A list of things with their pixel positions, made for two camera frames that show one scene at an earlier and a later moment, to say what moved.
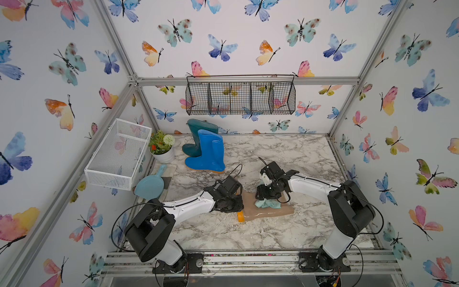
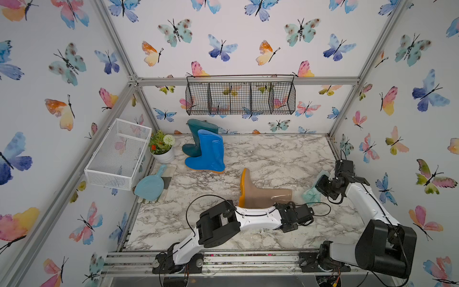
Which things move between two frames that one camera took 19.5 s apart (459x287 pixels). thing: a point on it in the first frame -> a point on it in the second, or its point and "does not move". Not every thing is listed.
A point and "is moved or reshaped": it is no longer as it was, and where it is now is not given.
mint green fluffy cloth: (268, 202) -> (313, 195)
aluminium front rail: (242, 263) does not move
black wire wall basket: (245, 94) does not move
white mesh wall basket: (118, 155) does not move
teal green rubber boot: (195, 150) does not move
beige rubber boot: (251, 210) is moved or reshaped
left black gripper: (239, 205) -> (294, 227)
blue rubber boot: (212, 158) does not move
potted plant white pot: (161, 146) does not move
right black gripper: (261, 194) -> (320, 186)
